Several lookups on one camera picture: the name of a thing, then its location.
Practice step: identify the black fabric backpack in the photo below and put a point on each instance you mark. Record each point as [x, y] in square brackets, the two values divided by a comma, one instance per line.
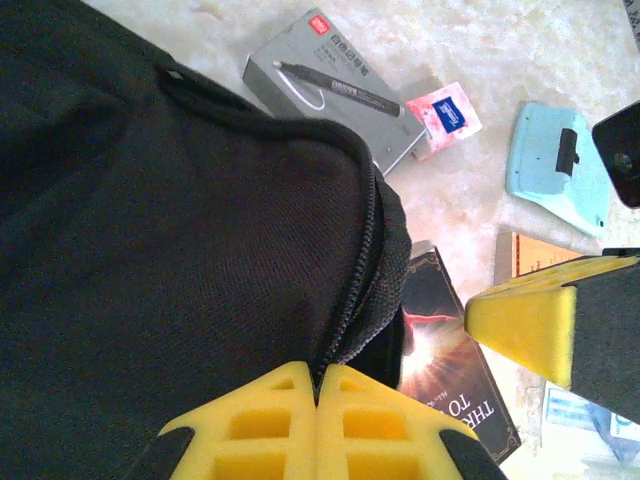
[150, 225]

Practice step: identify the orange book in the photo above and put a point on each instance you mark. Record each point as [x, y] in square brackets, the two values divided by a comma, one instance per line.
[530, 257]

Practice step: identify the dark Three Days book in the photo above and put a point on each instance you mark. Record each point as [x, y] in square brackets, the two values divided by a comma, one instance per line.
[450, 360]

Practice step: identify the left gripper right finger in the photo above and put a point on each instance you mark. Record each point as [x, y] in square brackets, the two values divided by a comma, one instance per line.
[380, 430]

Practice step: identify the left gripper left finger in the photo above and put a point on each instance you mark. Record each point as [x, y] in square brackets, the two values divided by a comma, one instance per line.
[260, 425]

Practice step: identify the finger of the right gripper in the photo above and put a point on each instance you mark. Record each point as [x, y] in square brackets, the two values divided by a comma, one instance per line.
[530, 330]
[622, 150]

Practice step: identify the light blue booklet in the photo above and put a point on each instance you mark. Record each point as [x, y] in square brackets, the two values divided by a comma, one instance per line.
[570, 425]

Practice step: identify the grey pen box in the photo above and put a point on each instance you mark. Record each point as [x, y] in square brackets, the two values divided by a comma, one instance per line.
[350, 60]

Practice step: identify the pink tissue pack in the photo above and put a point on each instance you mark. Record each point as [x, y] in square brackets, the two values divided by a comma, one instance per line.
[450, 115]

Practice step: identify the light blue calculator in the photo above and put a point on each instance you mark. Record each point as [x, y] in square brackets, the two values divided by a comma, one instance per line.
[540, 165]

